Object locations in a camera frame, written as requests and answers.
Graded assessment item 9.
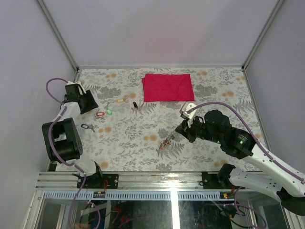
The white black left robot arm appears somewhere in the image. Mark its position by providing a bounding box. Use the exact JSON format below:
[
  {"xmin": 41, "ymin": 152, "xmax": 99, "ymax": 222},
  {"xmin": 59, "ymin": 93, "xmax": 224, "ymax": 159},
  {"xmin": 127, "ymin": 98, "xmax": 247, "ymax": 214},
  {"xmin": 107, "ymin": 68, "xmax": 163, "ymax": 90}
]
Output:
[{"xmin": 42, "ymin": 82, "xmax": 104, "ymax": 188}]

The grey disc with key rings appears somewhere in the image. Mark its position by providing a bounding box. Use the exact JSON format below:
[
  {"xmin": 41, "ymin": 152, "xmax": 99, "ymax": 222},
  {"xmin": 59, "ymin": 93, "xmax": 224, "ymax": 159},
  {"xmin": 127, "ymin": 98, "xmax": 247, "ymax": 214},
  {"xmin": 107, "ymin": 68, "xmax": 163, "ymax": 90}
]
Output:
[{"xmin": 160, "ymin": 130, "xmax": 177, "ymax": 150}]

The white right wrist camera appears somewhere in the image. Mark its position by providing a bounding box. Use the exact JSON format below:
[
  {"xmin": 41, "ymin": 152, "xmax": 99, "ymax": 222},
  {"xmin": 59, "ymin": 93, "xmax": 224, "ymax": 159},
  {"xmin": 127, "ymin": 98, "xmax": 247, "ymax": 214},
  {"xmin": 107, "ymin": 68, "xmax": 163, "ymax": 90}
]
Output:
[{"xmin": 180, "ymin": 102, "xmax": 196, "ymax": 120}]

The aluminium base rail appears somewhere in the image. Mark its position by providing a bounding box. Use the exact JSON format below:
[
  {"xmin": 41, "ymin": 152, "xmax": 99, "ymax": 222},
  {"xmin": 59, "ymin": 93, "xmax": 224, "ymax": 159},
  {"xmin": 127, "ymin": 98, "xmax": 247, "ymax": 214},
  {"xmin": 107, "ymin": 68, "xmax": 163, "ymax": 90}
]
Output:
[{"xmin": 35, "ymin": 172, "xmax": 235, "ymax": 192}]

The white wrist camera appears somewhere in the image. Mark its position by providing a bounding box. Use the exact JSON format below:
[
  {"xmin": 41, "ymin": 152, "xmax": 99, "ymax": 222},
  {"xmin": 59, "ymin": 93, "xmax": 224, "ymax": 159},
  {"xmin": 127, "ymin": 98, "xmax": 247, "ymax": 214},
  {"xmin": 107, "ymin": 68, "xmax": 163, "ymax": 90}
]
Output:
[
  {"xmin": 180, "ymin": 102, "xmax": 196, "ymax": 120},
  {"xmin": 65, "ymin": 81, "xmax": 86, "ymax": 95}
]

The red folded cloth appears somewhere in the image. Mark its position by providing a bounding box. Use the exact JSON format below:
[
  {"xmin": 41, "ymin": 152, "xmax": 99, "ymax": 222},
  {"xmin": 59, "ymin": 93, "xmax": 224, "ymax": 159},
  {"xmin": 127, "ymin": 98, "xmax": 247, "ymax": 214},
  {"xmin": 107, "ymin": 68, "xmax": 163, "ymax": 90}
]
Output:
[{"xmin": 142, "ymin": 73, "xmax": 195, "ymax": 102}]

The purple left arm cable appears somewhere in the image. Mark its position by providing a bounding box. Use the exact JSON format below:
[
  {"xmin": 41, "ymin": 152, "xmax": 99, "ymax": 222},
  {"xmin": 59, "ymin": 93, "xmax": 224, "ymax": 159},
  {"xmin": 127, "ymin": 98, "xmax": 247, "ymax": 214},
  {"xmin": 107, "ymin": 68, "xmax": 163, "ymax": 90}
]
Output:
[{"xmin": 45, "ymin": 78, "xmax": 86, "ymax": 229}]

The yellow tag key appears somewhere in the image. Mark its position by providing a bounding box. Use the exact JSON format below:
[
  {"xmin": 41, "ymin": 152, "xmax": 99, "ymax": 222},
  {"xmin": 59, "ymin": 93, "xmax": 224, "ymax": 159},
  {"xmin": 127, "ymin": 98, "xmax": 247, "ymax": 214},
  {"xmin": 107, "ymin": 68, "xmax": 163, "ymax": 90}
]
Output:
[{"xmin": 116, "ymin": 96, "xmax": 129, "ymax": 103}]

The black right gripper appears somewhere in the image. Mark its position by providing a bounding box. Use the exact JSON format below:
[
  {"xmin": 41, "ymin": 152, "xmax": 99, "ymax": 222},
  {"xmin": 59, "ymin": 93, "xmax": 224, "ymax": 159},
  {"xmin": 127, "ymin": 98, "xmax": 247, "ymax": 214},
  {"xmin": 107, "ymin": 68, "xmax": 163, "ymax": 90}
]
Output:
[{"xmin": 175, "ymin": 113, "xmax": 223, "ymax": 144}]

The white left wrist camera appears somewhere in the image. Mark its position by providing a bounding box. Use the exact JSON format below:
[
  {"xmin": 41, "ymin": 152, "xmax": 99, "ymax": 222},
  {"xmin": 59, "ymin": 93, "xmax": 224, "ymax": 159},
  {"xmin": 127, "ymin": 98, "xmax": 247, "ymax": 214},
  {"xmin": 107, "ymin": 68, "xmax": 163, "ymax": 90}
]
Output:
[{"xmin": 65, "ymin": 81, "xmax": 86, "ymax": 95}]

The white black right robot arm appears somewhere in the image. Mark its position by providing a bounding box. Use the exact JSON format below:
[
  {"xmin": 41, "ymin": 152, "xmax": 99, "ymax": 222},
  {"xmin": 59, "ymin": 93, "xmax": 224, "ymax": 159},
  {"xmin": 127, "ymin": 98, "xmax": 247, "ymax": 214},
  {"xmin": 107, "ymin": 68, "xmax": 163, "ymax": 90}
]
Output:
[{"xmin": 176, "ymin": 110, "xmax": 305, "ymax": 216}]

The white slotted cable duct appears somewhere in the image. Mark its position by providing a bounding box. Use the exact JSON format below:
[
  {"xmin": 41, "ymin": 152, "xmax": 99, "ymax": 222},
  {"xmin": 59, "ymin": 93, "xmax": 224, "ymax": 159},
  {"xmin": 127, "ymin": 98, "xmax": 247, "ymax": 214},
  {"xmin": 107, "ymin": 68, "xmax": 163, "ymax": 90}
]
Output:
[{"xmin": 44, "ymin": 190, "xmax": 236, "ymax": 201}]

